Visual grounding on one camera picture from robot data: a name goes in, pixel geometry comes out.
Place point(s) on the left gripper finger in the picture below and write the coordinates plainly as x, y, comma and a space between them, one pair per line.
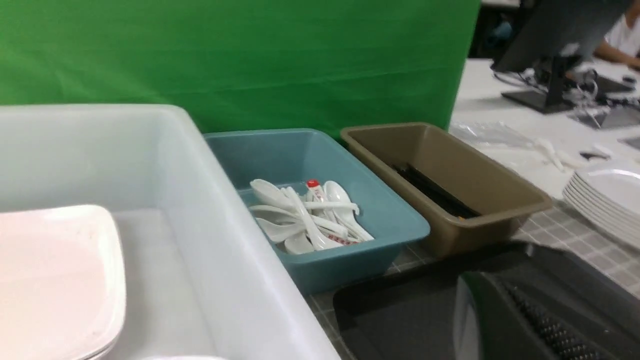
496, 318

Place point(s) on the white square plate in bin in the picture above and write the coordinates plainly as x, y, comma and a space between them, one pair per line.
63, 292

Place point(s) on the black serving tray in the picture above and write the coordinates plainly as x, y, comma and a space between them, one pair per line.
410, 315

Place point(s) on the grey checked tablecloth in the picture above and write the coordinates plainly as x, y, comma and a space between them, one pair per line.
559, 227

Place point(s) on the bundle of black chopsticks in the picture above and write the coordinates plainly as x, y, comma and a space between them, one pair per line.
444, 199

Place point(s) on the brown plastic bin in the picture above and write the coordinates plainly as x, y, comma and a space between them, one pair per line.
503, 199

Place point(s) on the stack of white plates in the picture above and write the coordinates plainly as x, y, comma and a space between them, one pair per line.
608, 195

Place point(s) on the teal plastic bin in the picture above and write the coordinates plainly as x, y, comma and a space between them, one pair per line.
290, 157

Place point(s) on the clear plastic bag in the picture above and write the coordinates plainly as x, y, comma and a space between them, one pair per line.
490, 135

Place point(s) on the red capped white tube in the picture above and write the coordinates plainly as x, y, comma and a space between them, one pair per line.
315, 191

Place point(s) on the pile of white spoons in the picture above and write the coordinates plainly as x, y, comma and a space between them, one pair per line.
289, 220

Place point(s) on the black computer monitor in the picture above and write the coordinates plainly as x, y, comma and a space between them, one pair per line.
556, 36

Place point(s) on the large translucent white bin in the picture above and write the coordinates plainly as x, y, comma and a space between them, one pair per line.
201, 278

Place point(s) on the person in white shirt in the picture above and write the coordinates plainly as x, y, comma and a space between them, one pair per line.
621, 44

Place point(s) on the green backdrop cloth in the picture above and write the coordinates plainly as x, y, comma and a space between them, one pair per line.
243, 64

